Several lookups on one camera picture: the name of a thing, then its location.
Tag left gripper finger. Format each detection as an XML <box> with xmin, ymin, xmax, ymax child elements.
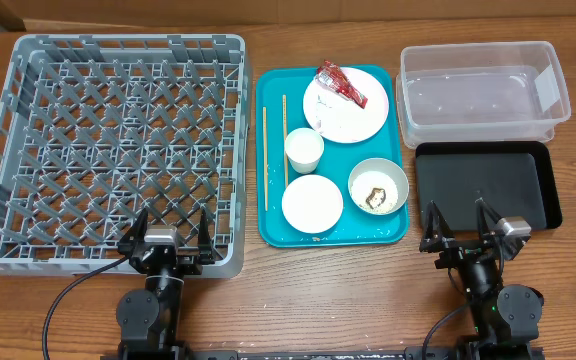
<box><xmin>197</xmin><ymin>209</ymin><xmax>215</xmax><ymax>264</ymax></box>
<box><xmin>117</xmin><ymin>208</ymin><xmax>149</xmax><ymax>253</ymax></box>

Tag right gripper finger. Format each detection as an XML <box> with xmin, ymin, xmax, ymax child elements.
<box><xmin>475</xmin><ymin>198</ymin><xmax>501</xmax><ymax>240</ymax></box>
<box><xmin>421</xmin><ymin>201</ymin><xmax>454</xmax><ymax>250</ymax></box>

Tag grey bowl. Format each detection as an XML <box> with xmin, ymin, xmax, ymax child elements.
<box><xmin>348</xmin><ymin>158</ymin><xmax>409</xmax><ymax>215</ymax></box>

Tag rice and food scraps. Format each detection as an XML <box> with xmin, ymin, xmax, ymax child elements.
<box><xmin>350</xmin><ymin>171</ymin><xmax>399</xmax><ymax>214</ymax></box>

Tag small white bowl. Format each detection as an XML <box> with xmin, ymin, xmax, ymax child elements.
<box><xmin>282</xmin><ymin>174</ymin><xmax>344</xmax><ymax>234</ymax></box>

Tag white plastic cup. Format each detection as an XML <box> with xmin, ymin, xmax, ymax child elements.
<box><xmin>286</xmin><ymin>128</ymin><xmax>324</xmax><ymax>174</ymax></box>

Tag large white round plate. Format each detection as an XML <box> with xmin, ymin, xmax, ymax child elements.
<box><xmin>303</xmin><ymin>65</ymin><xmax>393</xmax><ymax>144</ymax></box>

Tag red snack wrapper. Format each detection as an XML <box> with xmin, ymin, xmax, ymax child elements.
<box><xmin>314</xmin><ymin>60</ymin><xmax>368</xmax><ymax>109</ymax></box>

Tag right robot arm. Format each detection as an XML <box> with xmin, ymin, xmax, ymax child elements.
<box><xmin>419</xmin><ymin>198</ymin><xmax>544</xmax><ymax>360</ymax></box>

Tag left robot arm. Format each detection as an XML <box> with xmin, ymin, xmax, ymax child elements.
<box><xmin>116</xmin><ymin>210</ymin><xmax>216</xmax><ymax>360</ymax></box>

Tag black plastic tray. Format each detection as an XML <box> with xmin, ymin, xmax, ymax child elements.
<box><xmin>415</xmin><ymin>141</ymin><xmax>563</xmax><ymax>231</ymax></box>

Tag grey plastic dish rack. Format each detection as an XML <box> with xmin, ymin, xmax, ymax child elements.
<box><xmin>0</xmin><ymin>34</ymin><xmax>251</xmax><ymax>278</ymax></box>

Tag clear plastic bin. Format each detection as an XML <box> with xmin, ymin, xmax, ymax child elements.
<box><xmin>396</xmin><ymin>41</ymin><xmax>572</xmax><ymax>149</ymax></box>

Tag left wooden chopstick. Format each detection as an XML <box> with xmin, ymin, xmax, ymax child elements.
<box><xmin>262</xmin><ymin>106</ymin><xmax>269</xmax><ymax>211</ymax></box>

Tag teal plastic serving tray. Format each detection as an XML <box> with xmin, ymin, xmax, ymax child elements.
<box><xmin>255</xmin><ymin>65</ymin><xmax>409</xmax><ymax>248</ymax></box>

